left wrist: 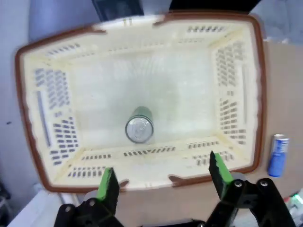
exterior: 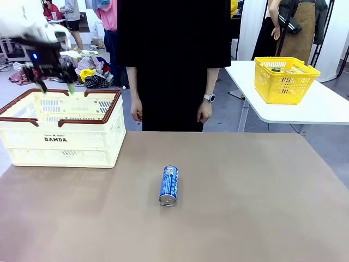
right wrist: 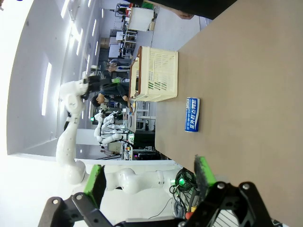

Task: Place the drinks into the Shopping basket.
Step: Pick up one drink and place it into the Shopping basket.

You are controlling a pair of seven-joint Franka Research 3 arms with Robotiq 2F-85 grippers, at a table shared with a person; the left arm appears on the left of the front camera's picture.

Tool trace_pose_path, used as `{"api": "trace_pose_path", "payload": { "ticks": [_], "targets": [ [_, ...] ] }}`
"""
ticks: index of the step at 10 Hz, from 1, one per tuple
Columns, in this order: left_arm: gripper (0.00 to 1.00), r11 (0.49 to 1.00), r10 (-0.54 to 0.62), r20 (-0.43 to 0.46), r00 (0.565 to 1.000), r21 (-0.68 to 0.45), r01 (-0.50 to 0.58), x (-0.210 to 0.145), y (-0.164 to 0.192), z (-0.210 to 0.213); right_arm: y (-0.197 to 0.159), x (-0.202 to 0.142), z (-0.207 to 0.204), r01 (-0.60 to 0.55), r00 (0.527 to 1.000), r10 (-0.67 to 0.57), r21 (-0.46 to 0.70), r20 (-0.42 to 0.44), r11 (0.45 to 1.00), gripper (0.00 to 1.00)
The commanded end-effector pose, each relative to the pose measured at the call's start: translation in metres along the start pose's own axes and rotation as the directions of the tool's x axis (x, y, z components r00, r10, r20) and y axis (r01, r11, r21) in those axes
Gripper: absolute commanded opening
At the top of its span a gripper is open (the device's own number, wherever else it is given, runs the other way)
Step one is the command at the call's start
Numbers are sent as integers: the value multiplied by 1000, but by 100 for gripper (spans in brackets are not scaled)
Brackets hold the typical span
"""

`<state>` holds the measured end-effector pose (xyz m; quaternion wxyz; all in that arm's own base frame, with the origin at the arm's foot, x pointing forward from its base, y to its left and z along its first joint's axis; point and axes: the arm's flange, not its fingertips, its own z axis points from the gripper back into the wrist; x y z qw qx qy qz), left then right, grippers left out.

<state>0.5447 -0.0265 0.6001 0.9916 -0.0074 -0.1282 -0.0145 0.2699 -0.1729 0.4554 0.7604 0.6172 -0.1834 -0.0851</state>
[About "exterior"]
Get white side table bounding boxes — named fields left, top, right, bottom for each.
left=225, top=59, right=349, bottom=134

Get yellow plastic basket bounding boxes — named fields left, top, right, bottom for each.
left=254, top=56, right=321, bottom=105

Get grey metal work table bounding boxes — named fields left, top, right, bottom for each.
left=0, top=38, right=28, bottom=62

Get person in red top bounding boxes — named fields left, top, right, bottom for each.
left=42, top=0, right=63, bottom=21

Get pink patterned cloth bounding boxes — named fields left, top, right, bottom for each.
left=9, top=69, right=31, bottom=86

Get person's right hand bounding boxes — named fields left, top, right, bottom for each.
left=130, top=97, right=144, bottom=121

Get person's right forearm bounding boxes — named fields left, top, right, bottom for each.
left=125, top=67, right=141, bottom=99

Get person's left hand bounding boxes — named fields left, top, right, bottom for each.
left=196, top=100, right=213, bottom=123

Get black hanging dress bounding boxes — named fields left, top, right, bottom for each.
left=252, top=16, right=279, bottom=61

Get person in black clothes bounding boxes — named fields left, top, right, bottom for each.
left=116, top=0, right=232, bottom=132

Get person in grey hoodie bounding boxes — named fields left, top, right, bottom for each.
left=59, top=0, right=84, bottom=51

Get person's left forearm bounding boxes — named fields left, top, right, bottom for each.
left=206, top=67, right=221, bottom=96

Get dark framed board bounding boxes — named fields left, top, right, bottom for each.
left=79, top=12, right=91, bottom=33

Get white partition panel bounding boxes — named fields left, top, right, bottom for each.
left=238, top=0, right=269, bottom=61

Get black white checked cloth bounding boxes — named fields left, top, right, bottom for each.
left=83, top=74, right=115, bottom=89

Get navy trousers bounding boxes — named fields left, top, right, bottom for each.
left=103, top=28, right=130, bottom=90

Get cream shopping basket brown rim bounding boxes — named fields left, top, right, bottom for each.
left=0, top=89, right=128, bottom=169

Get yellow cloth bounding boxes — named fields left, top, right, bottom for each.
left=80, top=68, right=97, bottom=82

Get brown apron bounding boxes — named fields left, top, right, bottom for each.
left=275, top=1, right=317, bottom=66

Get black rack stand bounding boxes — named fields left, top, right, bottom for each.
left=308, top=0, right=336, bottom=68

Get beige mannequin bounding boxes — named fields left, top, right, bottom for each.
left=268, top=0, right=283, bottom=41

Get dark green jacket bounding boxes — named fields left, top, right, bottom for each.
left=278, top=0, right=328, bottom=46

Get pink shirt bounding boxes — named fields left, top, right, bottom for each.
left=91, top=0, right=118, bottom=32

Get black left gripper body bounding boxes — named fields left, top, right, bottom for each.
left=26, top=43, right=66, bottom=77

